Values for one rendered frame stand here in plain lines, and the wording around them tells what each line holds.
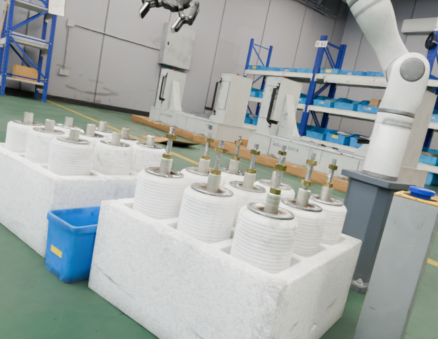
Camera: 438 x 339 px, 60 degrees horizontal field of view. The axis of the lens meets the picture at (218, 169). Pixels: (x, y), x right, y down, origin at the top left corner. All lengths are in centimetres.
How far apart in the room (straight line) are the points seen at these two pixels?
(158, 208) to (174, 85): 463
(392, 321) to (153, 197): 46
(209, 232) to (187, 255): 6
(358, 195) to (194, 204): 57
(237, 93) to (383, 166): 319
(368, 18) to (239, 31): 772
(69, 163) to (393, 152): 80
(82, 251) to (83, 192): 16
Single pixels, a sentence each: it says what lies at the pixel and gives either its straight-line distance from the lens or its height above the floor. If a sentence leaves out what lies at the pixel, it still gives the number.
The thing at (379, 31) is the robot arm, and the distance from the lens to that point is 114.
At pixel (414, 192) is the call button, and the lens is 71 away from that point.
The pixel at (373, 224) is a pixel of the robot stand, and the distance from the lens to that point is 107.
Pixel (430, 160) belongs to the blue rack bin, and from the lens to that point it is 553.
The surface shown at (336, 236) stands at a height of 19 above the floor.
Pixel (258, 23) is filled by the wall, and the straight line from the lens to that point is 913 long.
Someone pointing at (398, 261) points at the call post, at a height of 21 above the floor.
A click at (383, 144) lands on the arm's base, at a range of 107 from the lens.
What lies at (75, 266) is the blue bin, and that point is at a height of 4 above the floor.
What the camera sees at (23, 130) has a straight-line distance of 112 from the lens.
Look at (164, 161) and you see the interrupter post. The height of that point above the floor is 28.
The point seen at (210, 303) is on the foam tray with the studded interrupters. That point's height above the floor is 11.
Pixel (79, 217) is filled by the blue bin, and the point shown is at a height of 10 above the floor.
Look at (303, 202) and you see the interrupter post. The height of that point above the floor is 26.
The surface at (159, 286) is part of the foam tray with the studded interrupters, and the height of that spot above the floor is 9.
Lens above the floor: 39
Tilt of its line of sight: 9 degrees down
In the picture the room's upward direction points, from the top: 12 degrees clockwise
